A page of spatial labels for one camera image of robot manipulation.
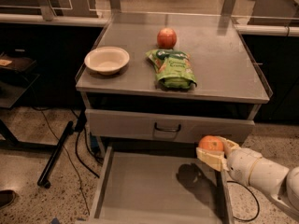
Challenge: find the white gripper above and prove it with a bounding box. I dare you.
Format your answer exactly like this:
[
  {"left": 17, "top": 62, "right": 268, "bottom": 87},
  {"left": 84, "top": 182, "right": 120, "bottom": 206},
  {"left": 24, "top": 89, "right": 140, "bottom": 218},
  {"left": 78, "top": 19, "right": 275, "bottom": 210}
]
[{"left": 196, "top": 136, "right": 263, "bottom": 186}]

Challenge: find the orange fruit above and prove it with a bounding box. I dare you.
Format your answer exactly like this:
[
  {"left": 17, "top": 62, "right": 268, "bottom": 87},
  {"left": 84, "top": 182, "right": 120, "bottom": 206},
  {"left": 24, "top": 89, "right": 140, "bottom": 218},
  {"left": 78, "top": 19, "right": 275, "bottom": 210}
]
[{"left": 198, "top": 135, "right": 224, "bottom": 151}]

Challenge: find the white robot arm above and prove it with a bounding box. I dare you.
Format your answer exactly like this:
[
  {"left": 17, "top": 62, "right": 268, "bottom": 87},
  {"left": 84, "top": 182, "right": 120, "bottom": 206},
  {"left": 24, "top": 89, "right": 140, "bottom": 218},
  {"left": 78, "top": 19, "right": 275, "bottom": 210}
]
[{"left": 196, "top": 135, "right": 299, "bottom": 219}]

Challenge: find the closed top drawer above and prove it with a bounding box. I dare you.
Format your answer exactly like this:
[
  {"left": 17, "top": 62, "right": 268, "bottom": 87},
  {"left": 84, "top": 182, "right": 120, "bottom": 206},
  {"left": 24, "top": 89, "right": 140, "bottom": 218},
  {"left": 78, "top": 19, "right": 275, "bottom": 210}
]
[{"left": 85, "top": 109, "right": 254, "bottom": 143}]

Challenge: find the open middle drawer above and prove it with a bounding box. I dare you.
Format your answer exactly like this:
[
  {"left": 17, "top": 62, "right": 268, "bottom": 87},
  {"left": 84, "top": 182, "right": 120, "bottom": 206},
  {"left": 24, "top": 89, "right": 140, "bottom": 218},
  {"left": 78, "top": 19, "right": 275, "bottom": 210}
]
[{"left": 76, "top": 147, "right": 235, "bottom": 224}]

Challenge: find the green snack bag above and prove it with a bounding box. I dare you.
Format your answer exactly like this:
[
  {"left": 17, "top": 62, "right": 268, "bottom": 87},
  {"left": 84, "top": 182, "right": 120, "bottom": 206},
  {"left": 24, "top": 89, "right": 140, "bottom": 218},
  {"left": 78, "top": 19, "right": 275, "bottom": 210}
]
[{"left": 147, "top": 49, "right": 197, "bottom": 90}]

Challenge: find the red apple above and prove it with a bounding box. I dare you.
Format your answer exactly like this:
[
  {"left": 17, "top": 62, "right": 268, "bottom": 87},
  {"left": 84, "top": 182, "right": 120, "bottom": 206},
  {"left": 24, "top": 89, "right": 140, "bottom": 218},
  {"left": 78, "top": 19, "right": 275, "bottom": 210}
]
[{"left": 157, "top": 28, "right": 177, "bottom": 49}]

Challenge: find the white bowl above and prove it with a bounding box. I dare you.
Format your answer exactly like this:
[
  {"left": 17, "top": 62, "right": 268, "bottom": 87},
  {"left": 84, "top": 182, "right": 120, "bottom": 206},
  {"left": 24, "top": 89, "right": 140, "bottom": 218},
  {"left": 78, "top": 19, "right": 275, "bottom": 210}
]
[{"left": 84, "top": 47, "right": 130, "bottom": 76}]

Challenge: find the black stand leg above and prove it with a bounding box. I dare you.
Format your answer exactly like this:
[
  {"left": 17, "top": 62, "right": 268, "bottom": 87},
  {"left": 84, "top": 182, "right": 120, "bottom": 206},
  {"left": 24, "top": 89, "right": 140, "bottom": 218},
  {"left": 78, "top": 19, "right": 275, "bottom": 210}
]
[{"left": 37, "top": 111, "right": 86, "bottom": 189}]

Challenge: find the dark side table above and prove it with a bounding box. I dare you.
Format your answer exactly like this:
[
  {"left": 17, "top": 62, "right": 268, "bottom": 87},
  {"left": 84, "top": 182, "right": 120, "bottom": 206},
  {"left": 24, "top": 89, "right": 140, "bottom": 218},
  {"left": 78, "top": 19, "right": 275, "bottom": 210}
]
[{"left": 0, "top": 53, "right": 56, "bottom": 152}]

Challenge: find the dark shoe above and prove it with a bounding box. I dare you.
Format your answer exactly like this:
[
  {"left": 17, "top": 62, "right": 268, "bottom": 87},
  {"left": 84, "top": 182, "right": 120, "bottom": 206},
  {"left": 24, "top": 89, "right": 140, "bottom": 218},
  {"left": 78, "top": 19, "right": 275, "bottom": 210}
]
[{"left": 0, "top": 189, "right": 16, "bottom": 209}]

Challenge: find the black floor cable right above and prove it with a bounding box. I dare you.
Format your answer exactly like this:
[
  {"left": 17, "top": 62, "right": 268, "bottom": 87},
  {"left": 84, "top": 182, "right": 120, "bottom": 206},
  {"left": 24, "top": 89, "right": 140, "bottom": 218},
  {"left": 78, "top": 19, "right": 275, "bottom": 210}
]
[{"left": 226, "top": 180, "right": 261, "bottom": 222}]

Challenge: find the black floor cable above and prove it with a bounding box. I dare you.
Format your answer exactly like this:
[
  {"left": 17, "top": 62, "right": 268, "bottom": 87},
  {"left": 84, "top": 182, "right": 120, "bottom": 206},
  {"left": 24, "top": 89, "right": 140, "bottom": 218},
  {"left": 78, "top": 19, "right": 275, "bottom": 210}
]
[
  {"left": 226, "top": 180, "right": 261, "bottom": 222},
  {"left": 31, "top": 105, "right": 105, "bottom": 217}
]

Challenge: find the black drawer handle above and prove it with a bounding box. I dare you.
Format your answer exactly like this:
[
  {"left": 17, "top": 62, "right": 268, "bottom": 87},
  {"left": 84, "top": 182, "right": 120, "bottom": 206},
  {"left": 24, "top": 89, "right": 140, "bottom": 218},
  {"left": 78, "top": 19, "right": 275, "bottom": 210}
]
[{"left": 154, "top": 122, "right": 181, "bottom": 133}]

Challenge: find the black floor cable left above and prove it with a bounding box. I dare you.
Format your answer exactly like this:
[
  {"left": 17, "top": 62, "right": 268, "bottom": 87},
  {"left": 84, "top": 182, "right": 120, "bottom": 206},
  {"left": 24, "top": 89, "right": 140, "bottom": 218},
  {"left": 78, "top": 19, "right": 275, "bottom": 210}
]
[{"left": 31, "top": 105, "right": 105, "bottom": 217}]

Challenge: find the grey rail barrier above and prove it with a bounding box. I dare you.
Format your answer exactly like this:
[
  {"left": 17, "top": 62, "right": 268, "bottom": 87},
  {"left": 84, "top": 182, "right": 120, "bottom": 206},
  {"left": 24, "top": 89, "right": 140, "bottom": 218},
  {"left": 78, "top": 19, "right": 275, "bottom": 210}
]
[{"left": 0, "top": 0, "right": 299, "bottom": 36}]

